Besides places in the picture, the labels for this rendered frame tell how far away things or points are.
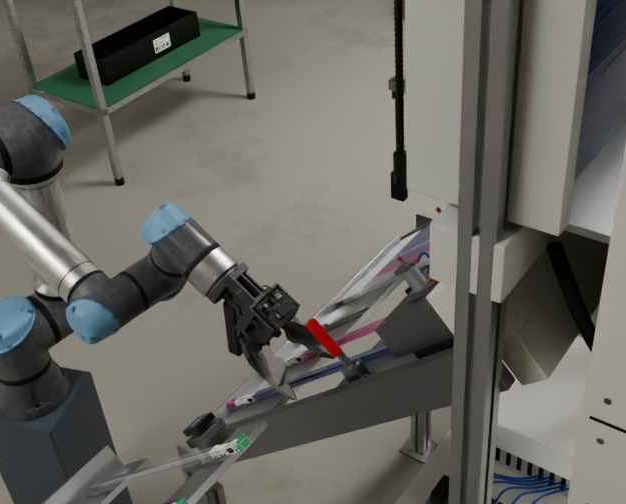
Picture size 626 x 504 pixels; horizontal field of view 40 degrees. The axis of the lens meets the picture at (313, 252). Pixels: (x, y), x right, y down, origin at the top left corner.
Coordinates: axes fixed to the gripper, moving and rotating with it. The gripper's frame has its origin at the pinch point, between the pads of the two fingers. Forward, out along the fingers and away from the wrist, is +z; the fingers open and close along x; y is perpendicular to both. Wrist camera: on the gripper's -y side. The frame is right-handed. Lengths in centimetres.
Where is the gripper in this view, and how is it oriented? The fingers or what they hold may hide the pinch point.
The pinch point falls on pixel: (310, 376)
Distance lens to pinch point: 136.8
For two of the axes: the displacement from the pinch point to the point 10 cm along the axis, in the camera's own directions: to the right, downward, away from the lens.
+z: 7.2, 6.9, -0.9
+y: 3.8, -5.0, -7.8
